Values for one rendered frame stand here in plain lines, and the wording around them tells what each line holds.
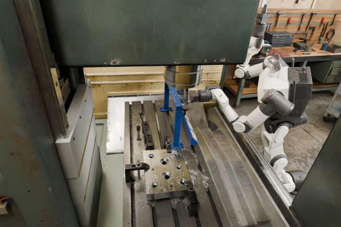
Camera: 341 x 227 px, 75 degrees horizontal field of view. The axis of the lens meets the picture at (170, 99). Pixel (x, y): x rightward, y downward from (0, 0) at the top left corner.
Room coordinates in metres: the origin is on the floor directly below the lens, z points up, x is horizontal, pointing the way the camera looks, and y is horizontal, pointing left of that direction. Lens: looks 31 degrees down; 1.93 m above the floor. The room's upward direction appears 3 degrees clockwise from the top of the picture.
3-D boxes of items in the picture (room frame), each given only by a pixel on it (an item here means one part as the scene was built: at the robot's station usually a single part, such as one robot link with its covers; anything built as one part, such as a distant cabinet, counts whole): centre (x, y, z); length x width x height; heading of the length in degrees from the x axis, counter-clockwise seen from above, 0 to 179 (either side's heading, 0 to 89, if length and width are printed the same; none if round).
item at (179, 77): (0.86, -0.05, 1.57); 0.16 x 0.16 x 0.12
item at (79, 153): (0.77, 0.39, 1.16); 0.48 x 0.05 x 0.51; 11
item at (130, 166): (0.82, 0.16, 0.97); 0.13 x 0.03 x 0.15; 101
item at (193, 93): (1.29, -0.17, 1.19); 0.13 x 0.12 x 0.10; 11
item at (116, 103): (1.49, 0.08, 0.75); 0.89 x 0.70 x 0.26; 101
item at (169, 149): (1.01, 0.00, 0.97); 0.13 x 0.03 x 0.15; 11
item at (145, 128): (1.15, 0.14, 0.93); 0.26 x 0.05 x 0.06; 16
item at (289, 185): (1.38, -1.04, 0.28); 0.21 x 0.20 x 0.13; 101
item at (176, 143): (1.10, -0.05, 1.05); 0.10 x 0.05 x 0.30; 101
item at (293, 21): (3.60, -2.00, 0.71); 2.21 x 0.95 x 1.43; 106
